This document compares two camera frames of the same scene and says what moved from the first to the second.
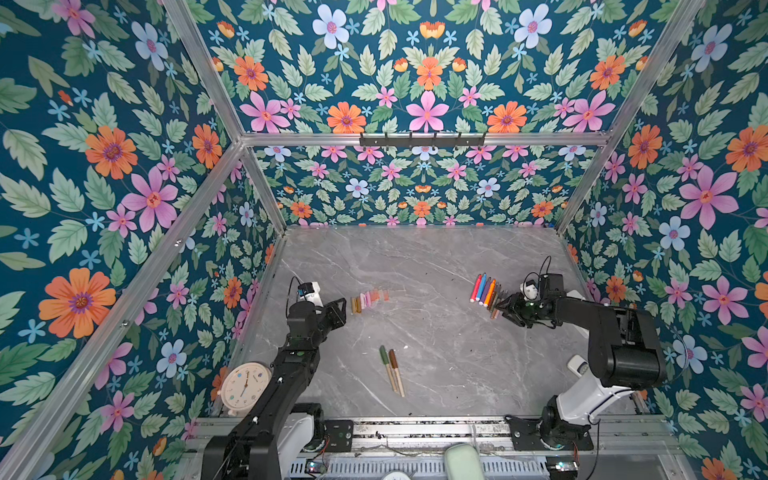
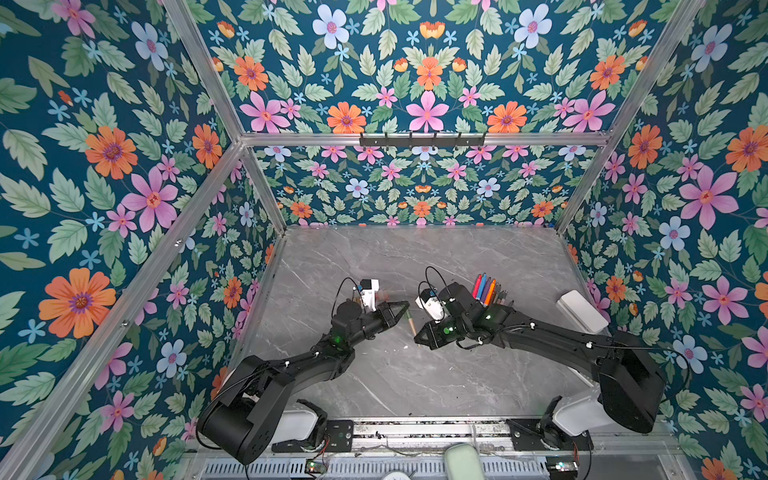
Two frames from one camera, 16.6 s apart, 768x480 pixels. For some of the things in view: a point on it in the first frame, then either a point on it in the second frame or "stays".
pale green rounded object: (462, 461) stays
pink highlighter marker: (476, 288) stays
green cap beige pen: (385, 358) -> (411, 322)
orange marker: (490, 293) stays
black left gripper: (336, 317) -> (386, 314)
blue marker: (481, 287) stays
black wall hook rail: (421, 141) stays
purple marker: (486, 289) stays
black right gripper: (513, 309) -> (432, 339)
